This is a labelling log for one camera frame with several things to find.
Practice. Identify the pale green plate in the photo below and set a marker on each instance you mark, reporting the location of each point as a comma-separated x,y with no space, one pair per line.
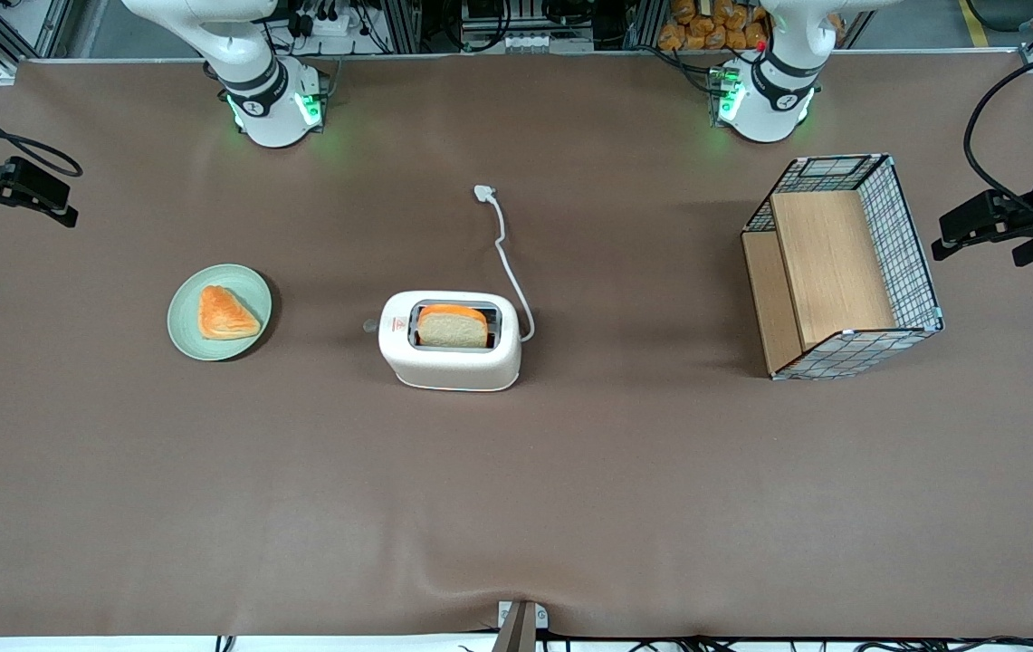
186,326

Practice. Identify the bag of bread rolls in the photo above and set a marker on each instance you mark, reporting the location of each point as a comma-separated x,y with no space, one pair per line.
706,25

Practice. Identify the brown table mat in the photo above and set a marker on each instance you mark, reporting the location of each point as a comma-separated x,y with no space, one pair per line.
516,489

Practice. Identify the white toaster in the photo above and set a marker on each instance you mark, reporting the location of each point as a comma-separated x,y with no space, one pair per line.
453,367

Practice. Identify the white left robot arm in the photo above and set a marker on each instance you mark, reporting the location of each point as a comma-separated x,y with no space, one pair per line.
774,91

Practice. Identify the triangular orange pastry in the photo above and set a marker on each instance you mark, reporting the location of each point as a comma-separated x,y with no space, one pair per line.
224,314

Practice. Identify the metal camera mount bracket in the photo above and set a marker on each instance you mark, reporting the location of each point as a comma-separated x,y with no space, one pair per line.
518,627

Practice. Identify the bread slice with orange crust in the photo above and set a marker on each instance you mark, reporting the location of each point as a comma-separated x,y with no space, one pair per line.
453,332

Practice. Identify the white power strip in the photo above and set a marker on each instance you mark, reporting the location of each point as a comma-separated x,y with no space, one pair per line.
324,23

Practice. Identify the small green-lit control box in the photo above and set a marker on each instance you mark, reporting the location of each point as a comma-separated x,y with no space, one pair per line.
722,91

